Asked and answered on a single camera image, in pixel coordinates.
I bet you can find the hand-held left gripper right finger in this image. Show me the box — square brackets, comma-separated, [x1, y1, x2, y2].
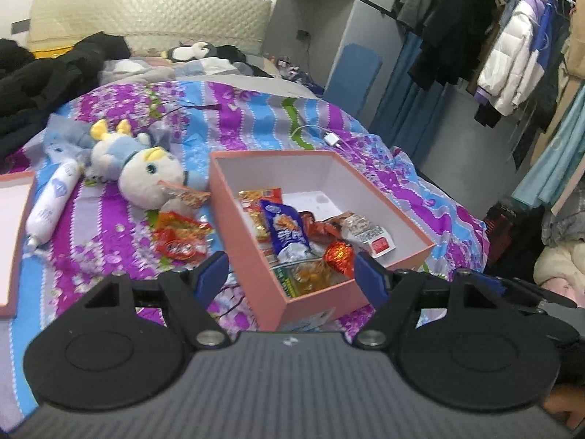
[354, 251, 504, 350]

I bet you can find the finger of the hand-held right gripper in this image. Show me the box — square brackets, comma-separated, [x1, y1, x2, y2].
[496, 277, 579, 317]

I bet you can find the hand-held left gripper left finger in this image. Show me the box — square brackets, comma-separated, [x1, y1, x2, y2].
[83, 251, 230, 350]

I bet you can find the small red foil snack packet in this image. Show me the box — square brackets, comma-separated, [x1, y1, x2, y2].
[324, 240, 356, 281]

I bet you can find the black silver snack packet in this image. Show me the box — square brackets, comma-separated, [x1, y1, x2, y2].
[342, 213, 397, 258]

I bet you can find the clear green-label snack packet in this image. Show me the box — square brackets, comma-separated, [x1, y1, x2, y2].
[273, 257, 342, 296]

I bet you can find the silver clear orange snack packet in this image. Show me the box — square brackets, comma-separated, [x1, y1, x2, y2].
[302, 210, 349, 239]

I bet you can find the deep pink cardboard box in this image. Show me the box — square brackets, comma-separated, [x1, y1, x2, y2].
[208, 149, 436, 333]

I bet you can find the blue snack packet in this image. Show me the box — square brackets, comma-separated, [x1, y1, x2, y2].
[260, 200, 312, 262]

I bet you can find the dark patterned bag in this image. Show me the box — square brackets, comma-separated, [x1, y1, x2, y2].
[483, 200, 522, 258]

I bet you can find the red yellow snack packet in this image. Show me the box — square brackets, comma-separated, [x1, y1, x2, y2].
[156, 180, 212, 210]

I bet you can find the white blue plush toy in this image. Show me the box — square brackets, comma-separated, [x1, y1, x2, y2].
[88, 118, 203, 217]

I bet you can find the teal hanging cloth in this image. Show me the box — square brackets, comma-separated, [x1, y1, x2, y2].
[511, 86, 585, 214]

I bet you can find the white spray bottle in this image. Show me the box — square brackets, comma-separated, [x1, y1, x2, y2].
[24, 160, 84, 251]

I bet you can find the blue curtain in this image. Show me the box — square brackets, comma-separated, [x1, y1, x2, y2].
[367, 31, 452, 162]

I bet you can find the blue chair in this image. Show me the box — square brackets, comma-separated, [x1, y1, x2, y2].
[324, 42, 383, 120]

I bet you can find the shallow pink box lid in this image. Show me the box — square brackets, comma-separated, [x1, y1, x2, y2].
[0, 170, 38, 320]

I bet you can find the translucent blue plastic bag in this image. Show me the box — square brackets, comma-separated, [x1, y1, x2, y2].
[42, 113, 93, 166]

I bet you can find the black white penguin plush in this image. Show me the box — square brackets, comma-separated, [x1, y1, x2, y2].
[166, 40, 212, 63]

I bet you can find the white puffer jacket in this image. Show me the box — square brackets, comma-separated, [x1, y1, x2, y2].
[476, 0, 557, 116]

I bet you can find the black clothes pile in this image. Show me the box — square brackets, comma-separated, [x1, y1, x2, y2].
[0, 31, 134, 157]

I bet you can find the cream quilted headboard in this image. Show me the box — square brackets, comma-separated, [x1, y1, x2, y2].
[26, 0, 273, 56]

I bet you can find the black hanging coat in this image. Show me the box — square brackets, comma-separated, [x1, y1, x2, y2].
[408, 0, 504, 91]

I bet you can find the grey wardrobe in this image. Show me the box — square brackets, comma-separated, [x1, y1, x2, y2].
[260, 0, 408, 102]

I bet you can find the white charger cable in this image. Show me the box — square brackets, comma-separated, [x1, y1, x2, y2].
[291, 123, 358, 153]

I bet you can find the dark tasselled cord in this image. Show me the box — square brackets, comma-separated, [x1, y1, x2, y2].
[150, 102, 223, 123]

